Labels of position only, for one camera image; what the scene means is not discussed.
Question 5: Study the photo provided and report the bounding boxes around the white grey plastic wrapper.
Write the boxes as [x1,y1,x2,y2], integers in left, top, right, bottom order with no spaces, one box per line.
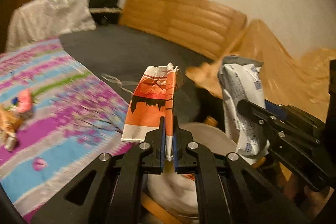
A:
[218,55,269,164]

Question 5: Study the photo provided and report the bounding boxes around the orange white paper carton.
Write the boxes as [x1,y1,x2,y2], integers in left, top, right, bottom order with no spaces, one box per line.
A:
[121,63,183,161]

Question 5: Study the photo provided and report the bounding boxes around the white round trash bin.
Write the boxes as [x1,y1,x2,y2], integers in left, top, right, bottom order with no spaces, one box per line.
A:
[147,122,236,217]

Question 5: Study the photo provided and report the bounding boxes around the colourful floral quilt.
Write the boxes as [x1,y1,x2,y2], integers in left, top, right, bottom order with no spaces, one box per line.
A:
[1,39,130,222]

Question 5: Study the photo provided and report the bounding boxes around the golden snack wrapper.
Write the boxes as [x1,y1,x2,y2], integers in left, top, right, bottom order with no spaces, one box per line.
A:
[1,106,33,152]

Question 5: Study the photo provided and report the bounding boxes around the small red carton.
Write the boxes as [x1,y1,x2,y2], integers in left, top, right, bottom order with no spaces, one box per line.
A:
[17,89,33,113]

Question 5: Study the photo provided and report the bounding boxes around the white plastic bottle blue cap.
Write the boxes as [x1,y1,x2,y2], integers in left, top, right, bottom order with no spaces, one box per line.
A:
[6,97,19,111]

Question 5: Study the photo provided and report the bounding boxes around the dark grey bed sheet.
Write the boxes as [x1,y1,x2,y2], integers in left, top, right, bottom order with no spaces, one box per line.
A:
[59,25,224,128]

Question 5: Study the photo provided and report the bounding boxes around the wooden headboard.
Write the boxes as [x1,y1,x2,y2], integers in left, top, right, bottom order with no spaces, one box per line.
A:
[118,0,247,60]

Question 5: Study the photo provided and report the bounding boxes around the silver satin pillow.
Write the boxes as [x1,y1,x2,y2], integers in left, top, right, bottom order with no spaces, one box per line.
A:
[5,0,96,52]

